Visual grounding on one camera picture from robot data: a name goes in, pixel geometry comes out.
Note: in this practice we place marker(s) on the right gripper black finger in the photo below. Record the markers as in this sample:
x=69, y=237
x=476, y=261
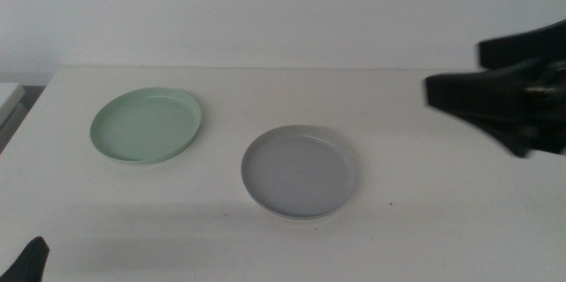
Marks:
x=522, y=48
x=477, y=92

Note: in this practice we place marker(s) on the white shallow bowl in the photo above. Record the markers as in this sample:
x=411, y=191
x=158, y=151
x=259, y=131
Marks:
x=309, y=219

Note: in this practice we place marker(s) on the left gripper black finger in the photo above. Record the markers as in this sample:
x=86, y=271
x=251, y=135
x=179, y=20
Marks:
x=28, y=262

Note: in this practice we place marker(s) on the grey shallow bowl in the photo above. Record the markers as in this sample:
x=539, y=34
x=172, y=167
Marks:
x=298, y=171

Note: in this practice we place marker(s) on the pale green shallow bowl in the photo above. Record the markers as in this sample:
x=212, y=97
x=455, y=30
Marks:
x=145, y=125

